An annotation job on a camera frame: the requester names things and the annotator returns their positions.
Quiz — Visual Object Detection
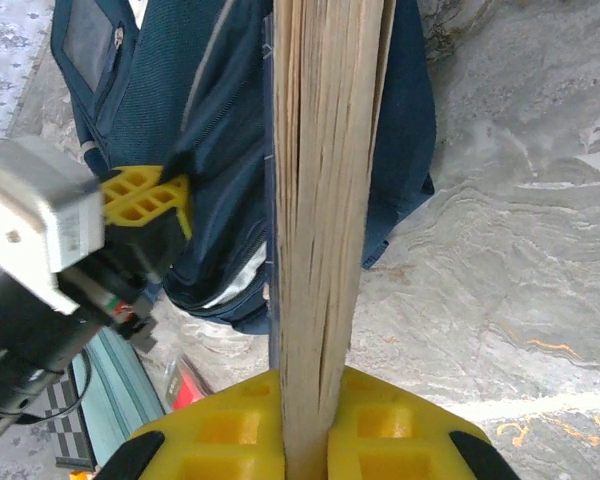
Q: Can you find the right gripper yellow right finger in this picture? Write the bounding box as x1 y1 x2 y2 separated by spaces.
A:
326 366 522 480

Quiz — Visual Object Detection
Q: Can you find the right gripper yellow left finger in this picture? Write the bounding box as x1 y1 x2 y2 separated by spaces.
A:
94 368 287 480

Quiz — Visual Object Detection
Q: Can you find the red card package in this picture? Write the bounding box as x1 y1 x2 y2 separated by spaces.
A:
164 354 216 416

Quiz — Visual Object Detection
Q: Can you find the navy blue backpack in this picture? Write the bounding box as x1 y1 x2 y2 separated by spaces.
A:
49 0 436 336

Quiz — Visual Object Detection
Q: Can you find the blue book long cream label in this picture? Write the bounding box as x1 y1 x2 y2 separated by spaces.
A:
262 0 399 480

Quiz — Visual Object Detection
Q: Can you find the black grey chessboard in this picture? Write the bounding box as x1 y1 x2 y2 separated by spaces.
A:
42 379 99 471

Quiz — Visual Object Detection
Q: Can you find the thin black cable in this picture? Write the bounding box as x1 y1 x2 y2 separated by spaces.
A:
18 348 95 426

